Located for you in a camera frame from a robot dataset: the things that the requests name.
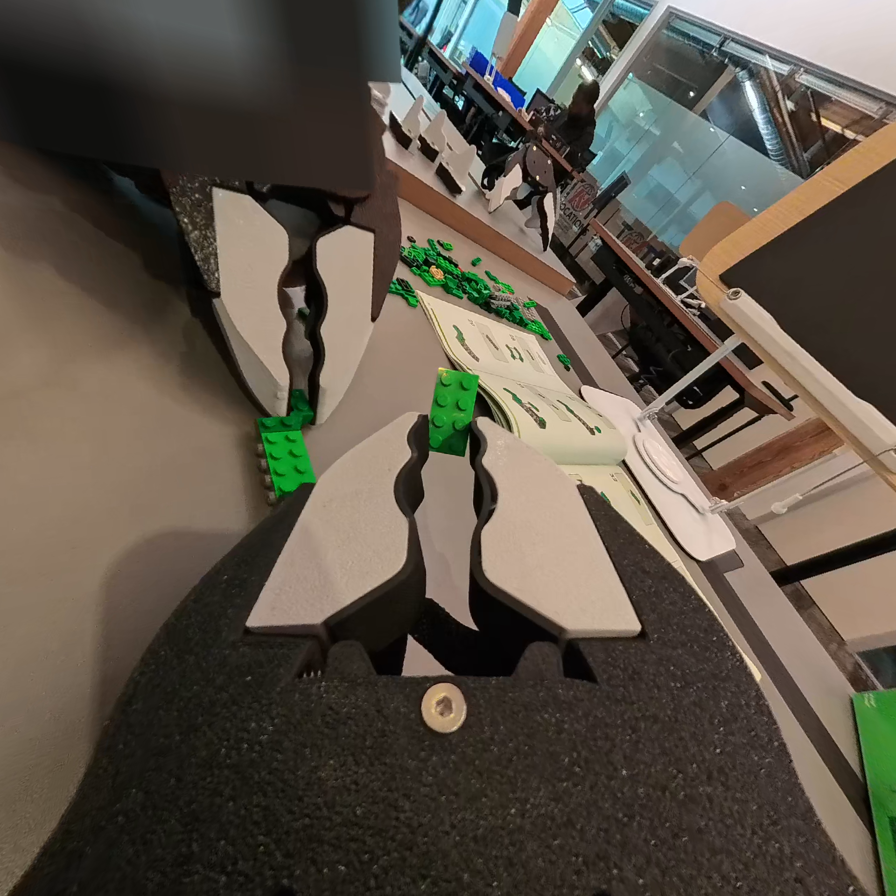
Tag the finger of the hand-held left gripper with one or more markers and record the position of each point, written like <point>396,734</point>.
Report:
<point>245,280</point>
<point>346,301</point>

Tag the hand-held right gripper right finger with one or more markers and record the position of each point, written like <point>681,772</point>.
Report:
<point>553,553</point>

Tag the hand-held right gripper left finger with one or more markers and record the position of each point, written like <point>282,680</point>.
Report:
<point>336,539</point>

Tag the green brick assembly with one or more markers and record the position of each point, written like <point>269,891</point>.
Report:
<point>287,455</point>

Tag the green brick plate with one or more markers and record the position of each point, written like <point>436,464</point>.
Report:
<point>453,413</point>

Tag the grey desk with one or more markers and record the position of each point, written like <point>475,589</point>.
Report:
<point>105,420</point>

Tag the person's brown sweater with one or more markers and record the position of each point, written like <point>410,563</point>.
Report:
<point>385,245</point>

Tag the pile of green bricks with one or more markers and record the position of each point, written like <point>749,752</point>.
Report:
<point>434,262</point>

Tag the white stand base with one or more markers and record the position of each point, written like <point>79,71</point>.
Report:
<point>700,532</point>

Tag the wood edged grey table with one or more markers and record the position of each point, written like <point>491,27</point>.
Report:
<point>490,224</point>

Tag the open instruction booklet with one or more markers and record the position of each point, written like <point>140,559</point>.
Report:
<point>518,392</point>

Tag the white stand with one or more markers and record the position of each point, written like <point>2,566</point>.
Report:
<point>434,136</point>
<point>409,119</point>
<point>458,164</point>

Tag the black and white device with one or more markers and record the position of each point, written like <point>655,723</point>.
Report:
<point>532,175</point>

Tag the black office chair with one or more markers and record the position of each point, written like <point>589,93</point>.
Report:
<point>658,350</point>

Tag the blue storage bins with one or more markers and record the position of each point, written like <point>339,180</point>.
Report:
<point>507,89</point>

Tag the long brown wooden table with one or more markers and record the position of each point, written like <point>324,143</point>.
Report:
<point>707,329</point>

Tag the wood framed black partition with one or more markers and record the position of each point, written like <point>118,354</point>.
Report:
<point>826,294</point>

